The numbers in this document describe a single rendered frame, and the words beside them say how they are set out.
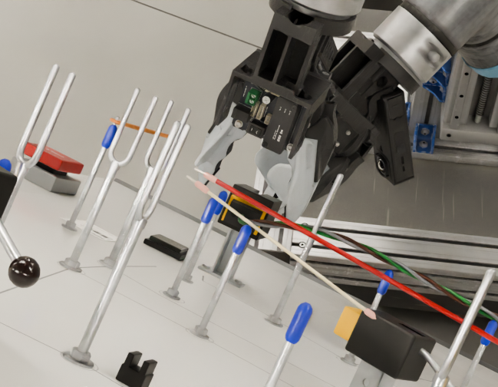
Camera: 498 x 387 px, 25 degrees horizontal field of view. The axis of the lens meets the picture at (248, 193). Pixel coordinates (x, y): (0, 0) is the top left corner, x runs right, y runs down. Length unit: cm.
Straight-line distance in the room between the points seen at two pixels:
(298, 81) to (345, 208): 136
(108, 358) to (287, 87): 32
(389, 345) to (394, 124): 46
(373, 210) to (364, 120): 112
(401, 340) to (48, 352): 25
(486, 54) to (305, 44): 36
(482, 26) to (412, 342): 50
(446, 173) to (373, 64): 121
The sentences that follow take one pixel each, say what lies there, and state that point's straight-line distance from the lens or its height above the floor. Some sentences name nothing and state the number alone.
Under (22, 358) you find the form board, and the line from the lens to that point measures 59.
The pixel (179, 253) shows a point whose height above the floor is 112.
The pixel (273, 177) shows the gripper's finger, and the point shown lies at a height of 111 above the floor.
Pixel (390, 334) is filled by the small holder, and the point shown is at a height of 137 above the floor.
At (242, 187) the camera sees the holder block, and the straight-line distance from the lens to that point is 105.
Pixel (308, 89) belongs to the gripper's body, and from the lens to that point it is 91.
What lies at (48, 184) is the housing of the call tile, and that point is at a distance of 115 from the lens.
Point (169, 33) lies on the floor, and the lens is 286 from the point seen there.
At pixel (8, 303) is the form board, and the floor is 145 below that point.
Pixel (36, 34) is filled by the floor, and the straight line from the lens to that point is 290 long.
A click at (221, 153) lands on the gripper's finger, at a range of 100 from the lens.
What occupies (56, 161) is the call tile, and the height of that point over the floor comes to 113.
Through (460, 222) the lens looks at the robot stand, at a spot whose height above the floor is 21.
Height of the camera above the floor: 201
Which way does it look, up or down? 53 degrees down
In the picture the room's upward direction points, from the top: straight up
